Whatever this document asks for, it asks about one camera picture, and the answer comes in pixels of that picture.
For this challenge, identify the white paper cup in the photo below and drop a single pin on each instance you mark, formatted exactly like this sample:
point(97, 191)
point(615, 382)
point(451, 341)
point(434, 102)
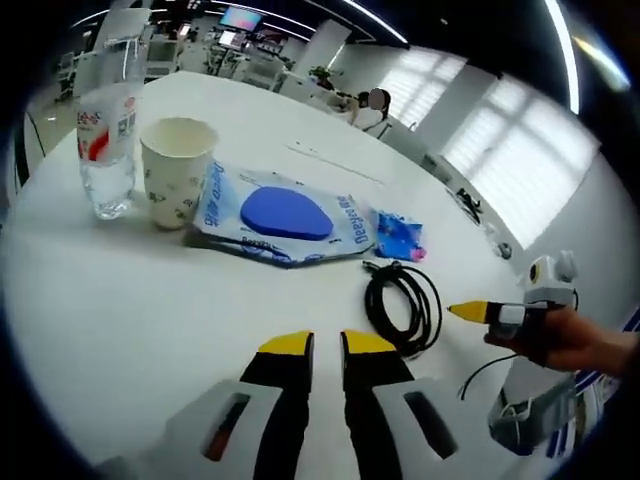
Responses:
point(175, 175)

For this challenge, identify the colourful wall screen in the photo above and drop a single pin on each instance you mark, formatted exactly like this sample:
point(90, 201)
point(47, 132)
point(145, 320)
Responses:
point(241, 17)

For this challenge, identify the blue pad packet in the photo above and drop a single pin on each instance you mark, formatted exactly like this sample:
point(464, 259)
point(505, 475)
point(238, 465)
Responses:
point(285, 215)

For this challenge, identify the potted green plant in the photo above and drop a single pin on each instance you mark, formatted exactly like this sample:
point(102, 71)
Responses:
point(321, 77)

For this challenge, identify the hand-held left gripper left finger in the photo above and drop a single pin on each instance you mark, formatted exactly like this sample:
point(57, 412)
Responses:
point(280, 400)

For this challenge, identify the blue tissue pack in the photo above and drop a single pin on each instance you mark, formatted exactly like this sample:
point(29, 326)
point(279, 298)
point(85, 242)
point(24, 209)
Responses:
point(400, 235)

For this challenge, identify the bright window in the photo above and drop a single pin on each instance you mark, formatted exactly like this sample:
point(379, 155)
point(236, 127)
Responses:
point(530, 160)
point(430, 85)

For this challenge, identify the person's right hand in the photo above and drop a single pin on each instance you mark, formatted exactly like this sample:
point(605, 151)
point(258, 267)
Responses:
point(550, 345)

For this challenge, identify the small grey round object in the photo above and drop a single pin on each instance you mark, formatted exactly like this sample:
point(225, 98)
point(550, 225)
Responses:
point(505, 250)

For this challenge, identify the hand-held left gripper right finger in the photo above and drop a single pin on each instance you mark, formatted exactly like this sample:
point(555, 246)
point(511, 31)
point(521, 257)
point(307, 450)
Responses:
point(370, 400)

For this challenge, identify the small monitor on stand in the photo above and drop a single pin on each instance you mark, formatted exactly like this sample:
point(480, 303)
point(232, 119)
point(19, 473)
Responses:
point(227, 39)

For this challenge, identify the clear plastic water bottle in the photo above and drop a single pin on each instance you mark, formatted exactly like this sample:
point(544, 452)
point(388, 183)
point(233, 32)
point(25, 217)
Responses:
point(107, 150)

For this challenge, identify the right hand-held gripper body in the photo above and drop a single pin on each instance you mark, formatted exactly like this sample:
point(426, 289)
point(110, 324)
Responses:
point(547, 280)

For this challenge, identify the white table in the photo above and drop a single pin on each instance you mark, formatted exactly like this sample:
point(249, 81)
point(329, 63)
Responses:
point(150, 310)

